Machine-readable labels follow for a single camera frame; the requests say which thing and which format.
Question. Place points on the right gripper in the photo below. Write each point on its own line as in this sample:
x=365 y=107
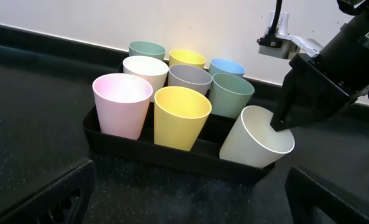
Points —
x=324 y=76

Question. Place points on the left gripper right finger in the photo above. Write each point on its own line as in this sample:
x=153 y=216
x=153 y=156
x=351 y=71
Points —
x=321 y=202

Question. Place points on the white cup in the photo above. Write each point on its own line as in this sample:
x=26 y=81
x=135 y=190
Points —
x=145 y=70

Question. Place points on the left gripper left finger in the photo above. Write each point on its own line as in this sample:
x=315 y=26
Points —
x=56 y=199

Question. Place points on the cream cup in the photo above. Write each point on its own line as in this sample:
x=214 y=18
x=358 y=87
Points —
x=249 y=143

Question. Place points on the pink cup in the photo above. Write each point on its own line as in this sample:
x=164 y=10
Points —
x=122 y=109

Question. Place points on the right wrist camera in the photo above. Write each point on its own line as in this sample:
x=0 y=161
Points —
x=288 y=43

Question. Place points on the black tray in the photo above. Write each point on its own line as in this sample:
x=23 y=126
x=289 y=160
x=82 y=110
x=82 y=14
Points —
x=171 y=162

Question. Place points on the green cup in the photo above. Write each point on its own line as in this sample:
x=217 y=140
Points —
x=147 y=49
x=229 y=96

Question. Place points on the yellow cup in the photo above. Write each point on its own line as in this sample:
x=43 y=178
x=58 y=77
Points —
x=187 y=58
x=178 y=124

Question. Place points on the grey cup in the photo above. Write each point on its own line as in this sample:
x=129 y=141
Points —
x=188 y=77

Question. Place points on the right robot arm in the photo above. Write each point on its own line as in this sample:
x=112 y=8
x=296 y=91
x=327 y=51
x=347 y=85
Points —
x=355 y=46

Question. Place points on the blue cup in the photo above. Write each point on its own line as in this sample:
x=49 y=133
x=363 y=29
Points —
x=226 y=67

